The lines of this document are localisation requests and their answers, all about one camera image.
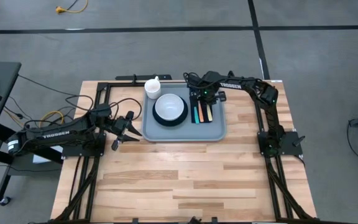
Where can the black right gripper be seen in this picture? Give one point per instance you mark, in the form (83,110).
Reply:
(211,94)

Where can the black aluminium table frame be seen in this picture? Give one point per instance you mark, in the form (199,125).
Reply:
(120,84)

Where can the white ceramic mug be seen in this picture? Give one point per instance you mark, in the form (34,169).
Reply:
(152,88)

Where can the dark navy cloth napkin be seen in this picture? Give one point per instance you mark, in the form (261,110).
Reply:
(204,117)

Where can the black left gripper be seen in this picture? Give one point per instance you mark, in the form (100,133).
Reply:
(118,126)

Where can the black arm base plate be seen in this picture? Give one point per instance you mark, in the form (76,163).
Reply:
(292,149)
(82,151)

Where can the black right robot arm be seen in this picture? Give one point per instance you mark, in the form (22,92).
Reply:
(269,118)

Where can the grey plastic serving tray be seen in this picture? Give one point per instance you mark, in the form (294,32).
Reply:
(182,133)

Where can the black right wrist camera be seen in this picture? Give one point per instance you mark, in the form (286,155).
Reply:
(211,77)

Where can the black bar with blue light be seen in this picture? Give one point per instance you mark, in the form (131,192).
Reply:
(141,77)

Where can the black caster wheel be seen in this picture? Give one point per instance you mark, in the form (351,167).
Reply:
(5,201)

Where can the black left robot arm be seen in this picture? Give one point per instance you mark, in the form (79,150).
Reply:
(57,135)

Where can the white ceramic bowl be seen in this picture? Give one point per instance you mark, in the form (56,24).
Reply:
(169,107)

